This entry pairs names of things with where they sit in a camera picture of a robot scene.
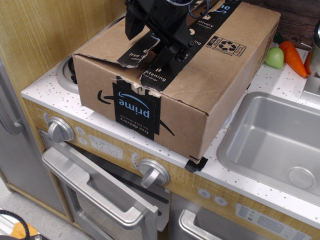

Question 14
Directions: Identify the grey stove burner ring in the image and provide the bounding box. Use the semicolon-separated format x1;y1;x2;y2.
56;56;80;93

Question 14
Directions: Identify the silver dishwasher door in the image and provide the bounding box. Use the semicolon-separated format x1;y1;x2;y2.
168;193;316;240

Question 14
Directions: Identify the black tape patch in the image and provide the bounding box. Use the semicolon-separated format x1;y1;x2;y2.
184;157;208;173

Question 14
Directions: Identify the silver toy oven door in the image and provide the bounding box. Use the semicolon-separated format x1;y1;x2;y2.
42;146;158;240

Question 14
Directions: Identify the silver toy fridge door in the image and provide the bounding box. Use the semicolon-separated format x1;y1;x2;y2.
0;64;66;216

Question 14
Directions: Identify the orange cloth piece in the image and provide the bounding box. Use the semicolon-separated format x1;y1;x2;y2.
10;222;38;239

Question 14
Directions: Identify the black braided cable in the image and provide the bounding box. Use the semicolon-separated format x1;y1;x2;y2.
0;209;30;238

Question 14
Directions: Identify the cardboard Amazon Prime box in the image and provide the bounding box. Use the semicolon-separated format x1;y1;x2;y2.
72;0;281;160

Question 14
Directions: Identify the silver toy faucet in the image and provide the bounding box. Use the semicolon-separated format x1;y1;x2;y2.
299;21;320;103

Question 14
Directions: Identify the silver stove knob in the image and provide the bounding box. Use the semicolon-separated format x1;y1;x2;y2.
138;158;170;188
47;116;75;144

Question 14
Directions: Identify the green toy vegetable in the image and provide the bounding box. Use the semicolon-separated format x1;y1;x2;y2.
265;47;284;69

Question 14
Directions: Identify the orange toy carrot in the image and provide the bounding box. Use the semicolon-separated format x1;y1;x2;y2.
279;40;307;78

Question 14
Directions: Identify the left silver stove knob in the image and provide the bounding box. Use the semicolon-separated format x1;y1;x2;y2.
47;116;75;144

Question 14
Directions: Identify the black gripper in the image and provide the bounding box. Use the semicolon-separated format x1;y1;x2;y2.
125;0;195;67

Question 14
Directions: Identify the silver toy sink basin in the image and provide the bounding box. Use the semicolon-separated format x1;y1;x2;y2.
217;92;320;205

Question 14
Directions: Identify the right silver stove knob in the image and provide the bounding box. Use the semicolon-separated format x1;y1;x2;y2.
138;158;170;188

